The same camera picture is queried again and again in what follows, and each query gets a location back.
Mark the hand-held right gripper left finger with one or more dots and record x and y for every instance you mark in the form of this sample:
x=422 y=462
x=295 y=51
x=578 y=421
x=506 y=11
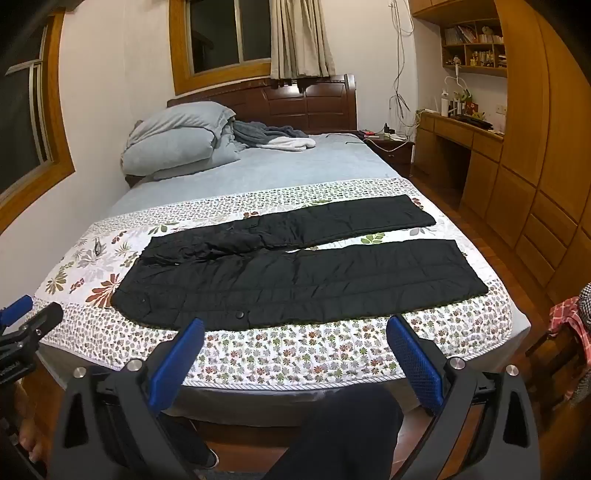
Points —
x=182 y=355

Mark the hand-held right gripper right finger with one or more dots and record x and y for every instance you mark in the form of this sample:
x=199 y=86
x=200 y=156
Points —
x=413 y=355

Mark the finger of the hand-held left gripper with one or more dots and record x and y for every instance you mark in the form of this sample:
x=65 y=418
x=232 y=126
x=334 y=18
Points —
x=41 y=323
x=16 y=308

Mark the black quilted pants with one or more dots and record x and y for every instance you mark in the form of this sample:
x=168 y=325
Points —
x=300 y=286

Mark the person's leg in dark trousers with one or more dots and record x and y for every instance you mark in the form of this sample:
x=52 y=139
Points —
x=341 y=434
x=184 y=438

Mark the person's shoe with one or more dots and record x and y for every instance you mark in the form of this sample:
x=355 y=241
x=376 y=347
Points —
x=212 y=458

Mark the floral white quilt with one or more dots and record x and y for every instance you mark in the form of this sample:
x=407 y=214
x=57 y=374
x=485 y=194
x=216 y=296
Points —
x=295 y=350

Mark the wooden chair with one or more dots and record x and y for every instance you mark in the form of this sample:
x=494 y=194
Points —
x=549 y=364

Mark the red plaid cloth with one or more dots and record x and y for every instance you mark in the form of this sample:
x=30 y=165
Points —
x=570 y=318

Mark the large wooden framed window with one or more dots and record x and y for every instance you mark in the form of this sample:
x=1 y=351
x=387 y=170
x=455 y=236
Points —
x=23 y=124

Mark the grey pillow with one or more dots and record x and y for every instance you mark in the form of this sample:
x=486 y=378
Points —
x=184 y=159
x=180 y=124

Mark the dark wooden nightstand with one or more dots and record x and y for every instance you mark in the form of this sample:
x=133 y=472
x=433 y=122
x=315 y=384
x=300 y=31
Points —
x=392 y=150

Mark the light wooden desk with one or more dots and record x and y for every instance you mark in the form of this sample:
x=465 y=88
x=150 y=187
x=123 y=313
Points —
x=455 y=143

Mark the white cloth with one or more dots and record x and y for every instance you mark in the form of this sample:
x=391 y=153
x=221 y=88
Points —
x=291 y=144

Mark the dark grey blanket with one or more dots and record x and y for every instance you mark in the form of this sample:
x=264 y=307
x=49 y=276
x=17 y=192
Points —
x=263 y=131

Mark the light wooden wardrobe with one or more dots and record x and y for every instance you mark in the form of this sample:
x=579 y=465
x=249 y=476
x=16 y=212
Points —
x=545 y=138

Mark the white desk lamp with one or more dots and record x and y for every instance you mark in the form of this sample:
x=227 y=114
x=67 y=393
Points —
x=455 y=85

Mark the dark wooden headboard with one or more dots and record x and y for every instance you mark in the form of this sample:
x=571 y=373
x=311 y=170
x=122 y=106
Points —
x=300 y=104

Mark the beige curtain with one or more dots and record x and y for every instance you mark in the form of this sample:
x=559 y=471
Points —
x=302 y=39

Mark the wooden wall shelf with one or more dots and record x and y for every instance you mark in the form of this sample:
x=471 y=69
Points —
x=475 y=48

